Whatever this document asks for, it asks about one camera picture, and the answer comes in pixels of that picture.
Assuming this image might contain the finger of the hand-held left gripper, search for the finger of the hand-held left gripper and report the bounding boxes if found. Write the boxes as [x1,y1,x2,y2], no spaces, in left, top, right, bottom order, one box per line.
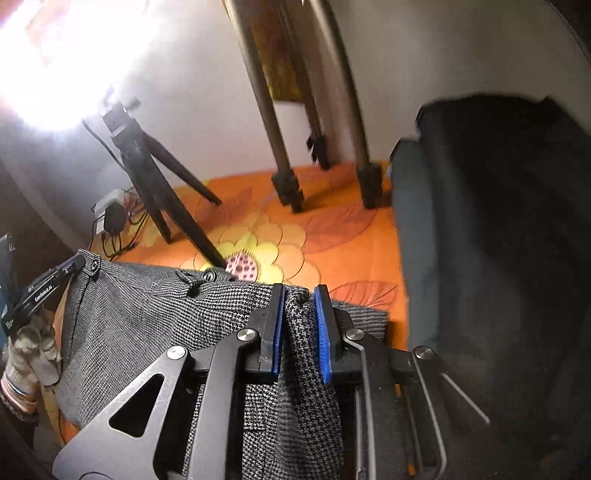
[44,256,87,283]

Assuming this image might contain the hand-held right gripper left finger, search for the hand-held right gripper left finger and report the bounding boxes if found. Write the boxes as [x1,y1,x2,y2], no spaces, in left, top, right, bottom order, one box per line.
[52,283,286,480]

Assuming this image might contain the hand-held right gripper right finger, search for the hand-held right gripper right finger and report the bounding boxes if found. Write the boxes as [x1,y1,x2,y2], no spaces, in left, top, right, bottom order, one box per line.
[313,284,491,480]

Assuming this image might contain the grey houndstooth pants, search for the grey houndstooth pants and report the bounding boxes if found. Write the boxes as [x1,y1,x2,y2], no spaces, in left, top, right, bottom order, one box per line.
[55,249,389,480]

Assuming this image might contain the person's left forearm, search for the person's left forearm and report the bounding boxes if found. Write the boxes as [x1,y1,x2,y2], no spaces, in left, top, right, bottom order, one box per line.
[0,369,41,428]

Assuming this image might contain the black folded pants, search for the black folded pants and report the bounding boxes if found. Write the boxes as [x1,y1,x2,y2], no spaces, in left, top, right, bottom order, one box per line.
[416,92,591,480]

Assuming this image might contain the person's left hand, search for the person's left hand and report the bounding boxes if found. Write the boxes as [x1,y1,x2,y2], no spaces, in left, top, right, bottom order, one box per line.
[2,308,64,393]

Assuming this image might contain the white power strip with adapter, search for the white power strip with adapter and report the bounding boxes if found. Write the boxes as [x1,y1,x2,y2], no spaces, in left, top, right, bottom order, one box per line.
[90,217,142,258]

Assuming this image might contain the black power adapter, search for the black power adapter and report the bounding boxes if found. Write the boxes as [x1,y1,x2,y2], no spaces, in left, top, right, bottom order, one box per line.
[103,203,126,234]

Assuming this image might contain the orange floral bedsheet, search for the orange floral bedsheet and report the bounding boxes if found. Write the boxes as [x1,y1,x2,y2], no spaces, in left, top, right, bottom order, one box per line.
[59,161,411,462]

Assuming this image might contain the small black tripod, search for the small black tripod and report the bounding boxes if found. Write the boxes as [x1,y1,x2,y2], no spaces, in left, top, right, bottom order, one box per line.
[81,98,230,269]

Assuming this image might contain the dark teal folded cloth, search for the dark teal folded cloth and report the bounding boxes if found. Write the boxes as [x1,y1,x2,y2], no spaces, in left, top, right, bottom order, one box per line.
[389,137,444,356]

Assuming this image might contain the large grey tripod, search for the large grey tripod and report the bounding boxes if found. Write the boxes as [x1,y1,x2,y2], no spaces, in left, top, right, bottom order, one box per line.
[224,0,385,214]

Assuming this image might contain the black ring light cable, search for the black ring light cable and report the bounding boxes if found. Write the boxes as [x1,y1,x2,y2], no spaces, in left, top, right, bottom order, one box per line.
[81,117,145,228]

